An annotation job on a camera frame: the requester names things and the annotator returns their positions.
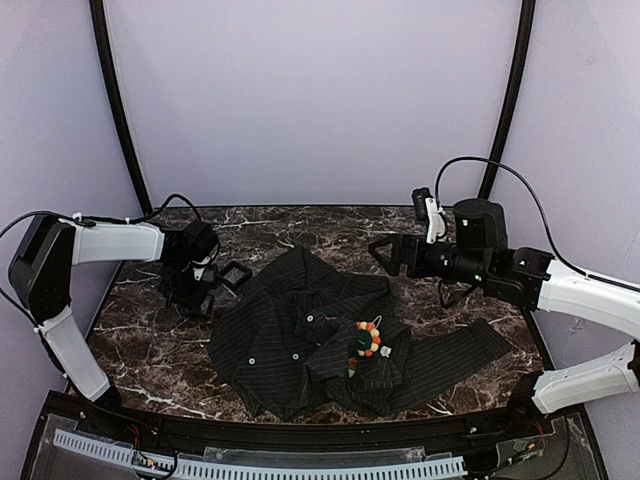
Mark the black front table rail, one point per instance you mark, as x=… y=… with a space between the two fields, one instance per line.
x=189 y=435

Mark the black left frame post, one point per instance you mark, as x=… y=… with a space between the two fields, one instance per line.
x=113 y=92

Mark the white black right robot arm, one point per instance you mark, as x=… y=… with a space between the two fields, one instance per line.
x=529 y=279

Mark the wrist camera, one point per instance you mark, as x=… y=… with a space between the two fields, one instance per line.
x=428 y=211
x=199 y=267

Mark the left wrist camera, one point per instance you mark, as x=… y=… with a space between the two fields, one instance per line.
x=199 y=267

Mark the black square box front left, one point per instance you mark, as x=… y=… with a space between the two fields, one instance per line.
x=204 y=310

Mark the black square box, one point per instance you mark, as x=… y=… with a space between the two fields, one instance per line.
x=210 y=276
x=204 y=310
x=233 y=275

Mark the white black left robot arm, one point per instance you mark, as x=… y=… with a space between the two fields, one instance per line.
x=40 y=275

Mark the white slotted cable duct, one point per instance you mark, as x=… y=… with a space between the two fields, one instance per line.
x=221 y=463

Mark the black frame post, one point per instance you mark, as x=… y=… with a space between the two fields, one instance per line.
x=516 y=73
x=113 y=92

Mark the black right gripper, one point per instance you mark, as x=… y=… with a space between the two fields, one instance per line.
x=406 y=255

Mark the dark pinstriped garment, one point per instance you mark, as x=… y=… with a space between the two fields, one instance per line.
x=278 y=352

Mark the black square box rear left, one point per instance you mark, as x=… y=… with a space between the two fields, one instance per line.
x=210 y=276

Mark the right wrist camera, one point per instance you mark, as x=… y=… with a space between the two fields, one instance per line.
x=428 y=211

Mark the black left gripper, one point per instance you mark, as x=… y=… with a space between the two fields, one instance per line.
x=211 y=278

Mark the black right frame post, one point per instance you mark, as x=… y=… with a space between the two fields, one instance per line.
x=516 y=73

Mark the black square box right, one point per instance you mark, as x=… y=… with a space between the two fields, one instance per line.
x=233 y=275

